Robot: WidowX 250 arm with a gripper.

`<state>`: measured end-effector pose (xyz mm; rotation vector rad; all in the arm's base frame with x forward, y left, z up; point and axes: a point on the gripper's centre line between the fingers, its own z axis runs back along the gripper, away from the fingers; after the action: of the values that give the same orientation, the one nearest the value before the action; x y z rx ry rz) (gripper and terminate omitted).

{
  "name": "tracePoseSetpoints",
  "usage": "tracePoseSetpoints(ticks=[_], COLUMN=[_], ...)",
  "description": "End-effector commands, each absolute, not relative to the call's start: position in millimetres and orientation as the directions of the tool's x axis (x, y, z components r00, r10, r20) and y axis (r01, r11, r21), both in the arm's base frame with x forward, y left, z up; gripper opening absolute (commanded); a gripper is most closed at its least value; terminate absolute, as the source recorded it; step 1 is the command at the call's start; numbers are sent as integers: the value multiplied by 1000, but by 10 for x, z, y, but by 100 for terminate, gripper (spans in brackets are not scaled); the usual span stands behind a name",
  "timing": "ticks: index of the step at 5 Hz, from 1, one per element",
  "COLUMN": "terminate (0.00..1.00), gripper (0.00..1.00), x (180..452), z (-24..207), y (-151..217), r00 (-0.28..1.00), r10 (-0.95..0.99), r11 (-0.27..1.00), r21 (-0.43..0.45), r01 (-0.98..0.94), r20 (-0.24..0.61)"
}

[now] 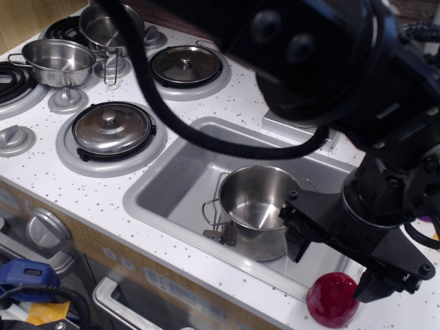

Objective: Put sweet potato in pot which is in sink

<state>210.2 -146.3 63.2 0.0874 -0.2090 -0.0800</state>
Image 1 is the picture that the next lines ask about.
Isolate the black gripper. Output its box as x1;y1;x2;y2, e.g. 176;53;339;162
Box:
283;161;435;303

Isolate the red toy sweet potato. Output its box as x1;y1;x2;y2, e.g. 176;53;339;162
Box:
306;272;360;329

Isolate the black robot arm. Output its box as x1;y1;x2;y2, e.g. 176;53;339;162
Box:
139;1;439;303

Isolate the steel pot in sink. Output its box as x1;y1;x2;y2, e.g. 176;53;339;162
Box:
201;165;301;262

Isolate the grey toy sink basin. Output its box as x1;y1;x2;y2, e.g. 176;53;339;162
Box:
123;117;364;300

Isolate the steel lid back burner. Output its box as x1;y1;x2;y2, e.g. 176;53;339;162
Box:
149;45;223;88

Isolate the steel lid burner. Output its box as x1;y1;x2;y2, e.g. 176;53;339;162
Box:
71;102;157;162
149;45;223;88

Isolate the steel lid front burner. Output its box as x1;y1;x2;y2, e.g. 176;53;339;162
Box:
71;102;157;162

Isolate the grey stove knob back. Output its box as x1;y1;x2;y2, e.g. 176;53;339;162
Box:
142;25;168;50

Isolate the grey stove knob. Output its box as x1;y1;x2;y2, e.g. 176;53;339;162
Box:
142;25;168;50
1;125;36;157
47;87;89;114

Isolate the grey oven dial knob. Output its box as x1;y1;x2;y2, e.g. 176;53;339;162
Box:
26;207;72;249

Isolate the yellow tape piece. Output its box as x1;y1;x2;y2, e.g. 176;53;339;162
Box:
25;301;70;326

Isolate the grey stove knob middle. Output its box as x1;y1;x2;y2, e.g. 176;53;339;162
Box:
47;87;89;114

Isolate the blue clamp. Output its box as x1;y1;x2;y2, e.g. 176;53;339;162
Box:
1;258;61;303

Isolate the grey stove knob front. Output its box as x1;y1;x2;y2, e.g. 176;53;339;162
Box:
1;125;36;157

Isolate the shallow steel bowl pan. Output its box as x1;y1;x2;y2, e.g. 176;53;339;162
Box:
8;39;96;87

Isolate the black coil burner back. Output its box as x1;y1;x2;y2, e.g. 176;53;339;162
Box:
43;16;88;46

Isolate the black coil burner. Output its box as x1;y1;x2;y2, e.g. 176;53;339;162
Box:
1;61;37;104
43;16;88;46

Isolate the black coil burner left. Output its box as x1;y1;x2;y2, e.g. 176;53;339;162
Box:
1;61;37;104

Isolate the silver oven door handle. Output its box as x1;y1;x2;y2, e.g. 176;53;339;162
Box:
92;276;181;329

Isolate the black cable bottom left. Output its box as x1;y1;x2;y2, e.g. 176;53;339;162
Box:
0;285;92;330

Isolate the steel saucepan with wire handle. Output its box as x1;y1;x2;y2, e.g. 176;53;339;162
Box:
79;4;130;86

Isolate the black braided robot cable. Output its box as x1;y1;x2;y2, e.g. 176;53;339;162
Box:
98;0;330;160

